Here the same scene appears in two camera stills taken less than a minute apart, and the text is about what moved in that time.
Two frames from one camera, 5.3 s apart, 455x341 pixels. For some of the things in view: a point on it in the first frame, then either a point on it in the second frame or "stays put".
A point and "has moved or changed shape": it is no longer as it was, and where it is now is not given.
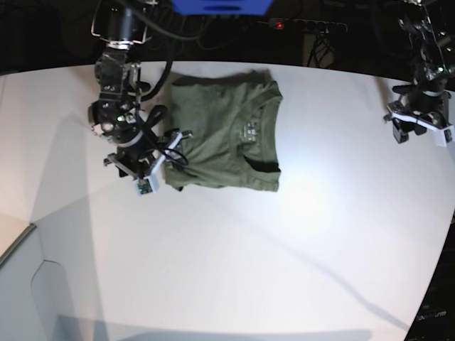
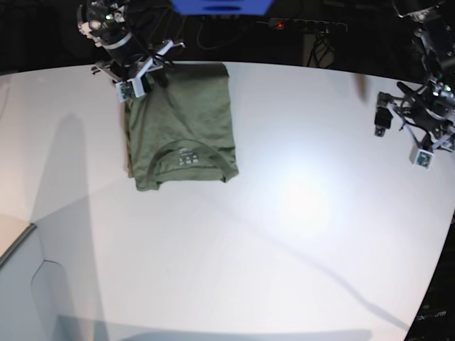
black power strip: x=304 y=26 stays put
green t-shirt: x=232 y=119 has moved or changed shape
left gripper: x=136 y=157 -> x=124 y=50
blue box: x=222 y=7 stays put
